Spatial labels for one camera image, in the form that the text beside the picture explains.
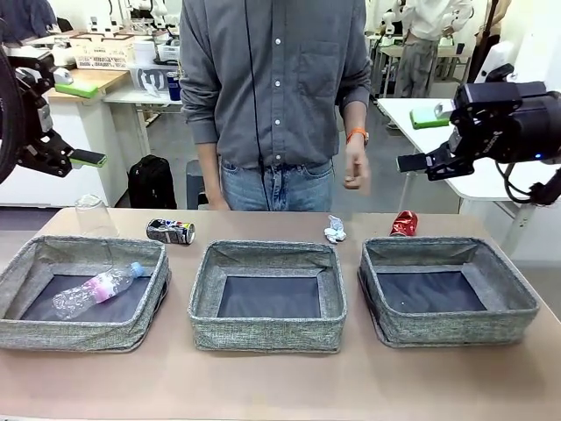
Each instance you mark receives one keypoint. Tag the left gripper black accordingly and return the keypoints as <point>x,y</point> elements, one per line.
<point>30,118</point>

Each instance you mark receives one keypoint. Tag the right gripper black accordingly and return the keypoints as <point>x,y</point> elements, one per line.
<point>513,131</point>

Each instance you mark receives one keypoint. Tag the crushed red can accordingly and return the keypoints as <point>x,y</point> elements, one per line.
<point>405,223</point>

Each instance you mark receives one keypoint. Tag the clear plastic cup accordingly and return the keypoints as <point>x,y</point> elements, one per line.
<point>94,219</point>

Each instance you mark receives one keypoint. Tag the white tissue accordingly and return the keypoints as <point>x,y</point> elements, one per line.
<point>335,234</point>

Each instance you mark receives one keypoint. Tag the clear bottle pink label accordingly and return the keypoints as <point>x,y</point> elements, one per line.
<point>101,287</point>

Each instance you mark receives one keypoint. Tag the person's left forearm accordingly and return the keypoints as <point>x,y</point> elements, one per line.
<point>355,116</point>

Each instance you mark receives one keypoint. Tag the person's right forearm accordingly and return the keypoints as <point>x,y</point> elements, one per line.
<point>208,166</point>

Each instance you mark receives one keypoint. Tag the person's left hand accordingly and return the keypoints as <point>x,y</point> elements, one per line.
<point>357,166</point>

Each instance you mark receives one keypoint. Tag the person's right hand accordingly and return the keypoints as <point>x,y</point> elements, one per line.
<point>215,201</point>

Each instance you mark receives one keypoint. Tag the white desk wooden top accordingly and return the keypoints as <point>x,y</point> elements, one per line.
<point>87,140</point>

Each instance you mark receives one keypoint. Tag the small white table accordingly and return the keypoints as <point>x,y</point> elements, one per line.
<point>131,94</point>

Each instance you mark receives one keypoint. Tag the orange wristband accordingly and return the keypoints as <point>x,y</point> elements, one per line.
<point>356,135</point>

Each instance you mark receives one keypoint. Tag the wooden crate with print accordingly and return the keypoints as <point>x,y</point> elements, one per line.
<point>103,54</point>

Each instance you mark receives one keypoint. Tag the large white table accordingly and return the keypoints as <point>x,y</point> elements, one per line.
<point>477,186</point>

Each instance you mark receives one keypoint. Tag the white box with logo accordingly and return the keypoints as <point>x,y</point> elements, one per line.
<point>151,79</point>

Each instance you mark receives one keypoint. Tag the black backpack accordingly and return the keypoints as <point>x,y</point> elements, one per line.
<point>151,184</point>

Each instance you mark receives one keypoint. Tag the white bucket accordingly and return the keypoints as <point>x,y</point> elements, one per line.
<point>144,50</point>

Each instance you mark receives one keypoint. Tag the blue drink can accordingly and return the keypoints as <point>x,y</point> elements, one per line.
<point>173,87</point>

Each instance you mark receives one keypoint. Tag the white plastic crate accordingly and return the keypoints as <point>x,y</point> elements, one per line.
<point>168,52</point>

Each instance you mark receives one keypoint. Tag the bystander in brown top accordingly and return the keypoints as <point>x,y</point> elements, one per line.
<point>484,48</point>

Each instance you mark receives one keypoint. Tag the bystander in white shirt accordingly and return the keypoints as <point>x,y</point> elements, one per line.
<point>427,22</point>

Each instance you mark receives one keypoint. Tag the bystander in blue shirt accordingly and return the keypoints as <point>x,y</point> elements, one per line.
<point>26,17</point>

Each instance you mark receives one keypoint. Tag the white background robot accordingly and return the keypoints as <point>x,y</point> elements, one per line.
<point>390,19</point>

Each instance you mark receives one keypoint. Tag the crushed black Pepsi can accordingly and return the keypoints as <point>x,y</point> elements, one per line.
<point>168,232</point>

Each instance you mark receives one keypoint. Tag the person in grey shirt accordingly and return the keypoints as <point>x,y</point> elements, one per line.
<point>271,87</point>

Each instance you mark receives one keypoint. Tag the grey fabric basket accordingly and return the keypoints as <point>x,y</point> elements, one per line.
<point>66,335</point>
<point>456,331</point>
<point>263,335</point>

